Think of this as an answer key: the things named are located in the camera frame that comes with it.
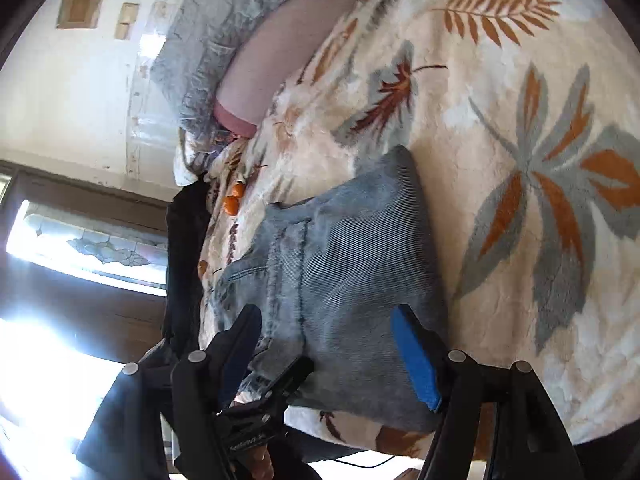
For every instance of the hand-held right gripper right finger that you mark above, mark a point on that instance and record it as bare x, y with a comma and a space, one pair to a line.
415, 360

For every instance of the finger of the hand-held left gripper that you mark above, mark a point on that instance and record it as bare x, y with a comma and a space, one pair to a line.
290, 375

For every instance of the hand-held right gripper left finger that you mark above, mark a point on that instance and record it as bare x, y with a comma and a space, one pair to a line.
235, 365

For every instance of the blue denim pants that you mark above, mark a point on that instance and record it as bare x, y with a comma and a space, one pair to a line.
350, 260

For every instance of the person's left hand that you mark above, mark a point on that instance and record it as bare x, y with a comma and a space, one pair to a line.
260, 462

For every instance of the black garment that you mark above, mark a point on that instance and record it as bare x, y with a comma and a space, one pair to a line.
185, 260

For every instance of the orange tangerine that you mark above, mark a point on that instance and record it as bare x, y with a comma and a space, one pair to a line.
239, 189

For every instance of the leaf print blanket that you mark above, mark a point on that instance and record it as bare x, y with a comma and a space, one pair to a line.
500, 110

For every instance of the grey quilted pillow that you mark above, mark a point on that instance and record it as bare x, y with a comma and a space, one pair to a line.
210, 45

